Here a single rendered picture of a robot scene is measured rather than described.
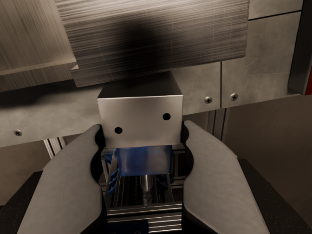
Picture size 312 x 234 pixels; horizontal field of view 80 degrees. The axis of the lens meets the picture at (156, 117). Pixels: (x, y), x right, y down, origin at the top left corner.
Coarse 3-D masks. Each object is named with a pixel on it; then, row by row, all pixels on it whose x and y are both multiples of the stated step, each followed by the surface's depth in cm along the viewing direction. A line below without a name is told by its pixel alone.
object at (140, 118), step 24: (168, 72) 15; (120, 96) 11; (144, 96) 11; (168, 96) 11; (120, 120) 11; (144, 120) 11; (168, 120) 12; (120, 144) 12; (144, 144) 12; (168, 144) 12; (120, 168) 15; (144, 168) 15; (168, 168) 15; (144, 192) 18
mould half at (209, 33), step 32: (64, 0) 5; (96, 0) 5; (128, 0) 5; (160, 0) 5; (192, 0) 6; (224, 0) 6; (96, 32) 6; (128, 32) 6; (160, 32) 6; (192, 32) 6; (224, 32) 6; (96, 64) 6; (128, 64) 6; (160, 64) 6; (192, 64) 6
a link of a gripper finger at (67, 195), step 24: (72, 144) 10; (96, 144) 10; (48, 168) 8; (72, 168) 8; (96, 168) 9; (48, 192) 7; (72, 192) 7; (96, 192) 7; (24, 216) 6; (48, 216) 6; (72, 216) 6; (96, 216) 6
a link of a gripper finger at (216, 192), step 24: (192, 144) 10; (216, 144) 10; (192, 168) 9; (216, 168) 8; (240, 168) 8; (192, 192) 7; (216, 192) 7; (240, 192) 7; (192, 216) 6; (216, 216) 6; (240, 216) 6
